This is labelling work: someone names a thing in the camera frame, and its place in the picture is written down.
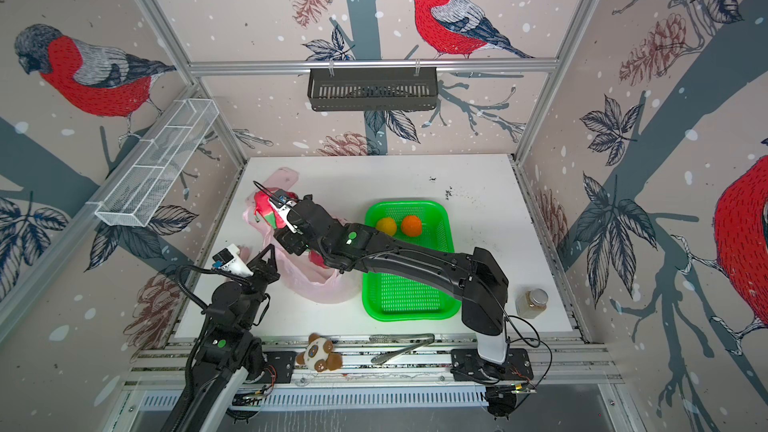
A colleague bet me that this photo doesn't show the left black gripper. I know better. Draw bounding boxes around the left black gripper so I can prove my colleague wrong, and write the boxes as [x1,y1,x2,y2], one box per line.
[238,243,279,330]

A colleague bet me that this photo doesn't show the red dragon fruit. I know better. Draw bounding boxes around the red dragon fruit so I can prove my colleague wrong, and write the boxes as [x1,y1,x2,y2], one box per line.
[254,188,298,229]

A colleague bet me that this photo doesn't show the pink plastic bag with fruit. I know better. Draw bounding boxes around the pink plastic bag with fruit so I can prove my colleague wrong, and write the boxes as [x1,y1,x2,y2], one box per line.
[243,188,362,304]

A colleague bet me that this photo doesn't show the yellow fruit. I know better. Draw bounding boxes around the yellow fruit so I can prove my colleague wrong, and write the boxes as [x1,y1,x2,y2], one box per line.
[375,217,398,236]

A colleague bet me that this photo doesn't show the orange fruit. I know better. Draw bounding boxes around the orange fruit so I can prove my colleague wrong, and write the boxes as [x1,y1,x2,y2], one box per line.
[400,215,423,237]

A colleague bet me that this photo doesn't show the green plastic basket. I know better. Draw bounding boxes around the green plastic basket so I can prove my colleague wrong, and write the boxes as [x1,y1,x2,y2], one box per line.
[362,200,461,322]

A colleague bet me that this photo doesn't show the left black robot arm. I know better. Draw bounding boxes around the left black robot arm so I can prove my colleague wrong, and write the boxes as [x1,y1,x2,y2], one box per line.
[162,245,280,431]

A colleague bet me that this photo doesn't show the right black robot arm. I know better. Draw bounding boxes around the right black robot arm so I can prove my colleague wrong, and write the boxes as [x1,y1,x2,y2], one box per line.
[268,189,509,365]

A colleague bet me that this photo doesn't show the panda plush toy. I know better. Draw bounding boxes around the panda plush toy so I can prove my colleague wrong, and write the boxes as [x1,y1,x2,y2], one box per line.
[296,333,343,373]

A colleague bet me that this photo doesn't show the small glass jar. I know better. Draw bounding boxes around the small glass jar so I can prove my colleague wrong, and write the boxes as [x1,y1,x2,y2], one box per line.
[515,288,549,319]

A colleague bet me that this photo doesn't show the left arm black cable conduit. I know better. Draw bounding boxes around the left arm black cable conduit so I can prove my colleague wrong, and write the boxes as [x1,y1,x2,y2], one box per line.
[175,263,229,319]

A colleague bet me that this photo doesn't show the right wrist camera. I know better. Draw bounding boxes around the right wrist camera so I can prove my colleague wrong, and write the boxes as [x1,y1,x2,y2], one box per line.
[267,189,299,233]

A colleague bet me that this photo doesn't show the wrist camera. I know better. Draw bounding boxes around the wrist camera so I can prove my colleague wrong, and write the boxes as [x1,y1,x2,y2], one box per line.
[211,244,253,280]
[267,189,299,233]

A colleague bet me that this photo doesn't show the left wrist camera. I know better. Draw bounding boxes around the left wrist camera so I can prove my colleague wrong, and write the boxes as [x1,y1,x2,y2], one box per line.
[211,244,253,280]

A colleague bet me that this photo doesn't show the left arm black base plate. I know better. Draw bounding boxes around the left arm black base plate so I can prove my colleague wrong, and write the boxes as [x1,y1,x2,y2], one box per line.
[258,351,297,385]

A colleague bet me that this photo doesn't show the black hanging wall basket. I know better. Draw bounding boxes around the black hanging wall basket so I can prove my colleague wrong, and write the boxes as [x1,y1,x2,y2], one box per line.
[307,67,438,112]

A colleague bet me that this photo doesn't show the white wire mesh shelf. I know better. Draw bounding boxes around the white wire mesh shelf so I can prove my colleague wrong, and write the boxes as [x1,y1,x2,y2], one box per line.
[95,98,219,227]

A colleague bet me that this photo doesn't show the metal tongs on rail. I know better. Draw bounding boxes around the metal tongs on rail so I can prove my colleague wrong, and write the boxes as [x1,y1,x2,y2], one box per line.
[369,333,436,365]

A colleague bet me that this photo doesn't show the aluminium horizontal frame bar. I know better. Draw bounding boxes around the aluminium horizontal frame bar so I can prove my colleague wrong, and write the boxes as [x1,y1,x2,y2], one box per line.
[187,58,560,77]

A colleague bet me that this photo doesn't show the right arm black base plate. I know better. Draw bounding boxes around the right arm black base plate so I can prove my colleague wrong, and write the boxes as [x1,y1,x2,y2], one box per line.
[450,348,534,385]

